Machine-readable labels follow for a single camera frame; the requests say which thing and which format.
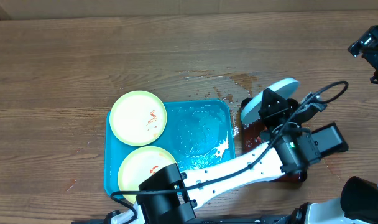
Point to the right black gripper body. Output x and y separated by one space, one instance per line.
368 43

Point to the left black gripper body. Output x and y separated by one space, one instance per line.
276 117

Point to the light blue plate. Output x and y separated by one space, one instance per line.
285 88

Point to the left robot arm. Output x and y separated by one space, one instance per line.
171 196

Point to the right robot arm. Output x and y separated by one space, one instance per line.
358 202

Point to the dark red rectangular tray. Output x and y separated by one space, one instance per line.
251 139

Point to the blue plastic tray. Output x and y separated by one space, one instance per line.
198 134

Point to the upper yellow plate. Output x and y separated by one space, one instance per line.
138 118

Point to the yellow plate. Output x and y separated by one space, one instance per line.
138 118
141 164

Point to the lower yellow plate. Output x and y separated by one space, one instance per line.
141 164

